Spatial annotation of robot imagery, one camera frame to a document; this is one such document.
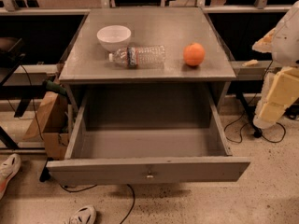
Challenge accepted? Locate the cardboard box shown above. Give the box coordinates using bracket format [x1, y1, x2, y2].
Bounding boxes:
[23, 91, 69, 160]

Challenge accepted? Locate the black chair at left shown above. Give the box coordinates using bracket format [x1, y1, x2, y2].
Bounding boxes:
[0, 37, 24, 86]

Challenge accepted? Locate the white sneaker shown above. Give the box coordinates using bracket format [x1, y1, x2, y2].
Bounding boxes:
[0, 154, 21, 200]
[65, 205, 96, 224]

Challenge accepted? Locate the clear plastic water bottle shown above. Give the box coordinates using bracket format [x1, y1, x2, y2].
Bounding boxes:
[108, 46, 165, 69]

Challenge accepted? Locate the right white sneaker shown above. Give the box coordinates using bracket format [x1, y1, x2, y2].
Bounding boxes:
[65, 205, 96, 224]

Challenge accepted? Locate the grey cabinet table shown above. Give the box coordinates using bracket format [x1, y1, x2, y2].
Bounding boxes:
[60, 7, 235, 109]

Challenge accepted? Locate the orange fruit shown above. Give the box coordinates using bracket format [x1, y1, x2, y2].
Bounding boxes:
[183, 43, 206, 66]

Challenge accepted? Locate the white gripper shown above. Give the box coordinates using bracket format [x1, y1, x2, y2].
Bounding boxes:
[253, 66, 299, 129]

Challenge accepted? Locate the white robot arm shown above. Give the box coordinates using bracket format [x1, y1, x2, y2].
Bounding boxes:
[252, 1, 299, 129]

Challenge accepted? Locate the black cable right floor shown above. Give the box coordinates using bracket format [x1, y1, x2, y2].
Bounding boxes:
[223, 109, 287, 145]

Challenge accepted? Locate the green handled tool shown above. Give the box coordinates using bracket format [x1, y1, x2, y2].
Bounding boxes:
[43, 80, 67, 96]

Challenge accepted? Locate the white ceramic bowl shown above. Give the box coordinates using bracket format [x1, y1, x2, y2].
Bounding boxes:
[96, 25, 132, 52]

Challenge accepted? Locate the metal drawer knob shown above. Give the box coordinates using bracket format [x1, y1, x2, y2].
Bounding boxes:
[146, 171, 154, 179]

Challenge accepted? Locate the black floor cable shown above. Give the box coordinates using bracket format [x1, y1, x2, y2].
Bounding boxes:
[59, 184, 136, 224]

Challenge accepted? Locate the open grey top drawer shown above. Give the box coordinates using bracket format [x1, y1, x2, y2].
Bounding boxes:
[48, 86, 250, 186]

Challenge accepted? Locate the left white sneaker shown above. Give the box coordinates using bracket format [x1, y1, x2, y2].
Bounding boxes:
[0, 154, 21, 200]

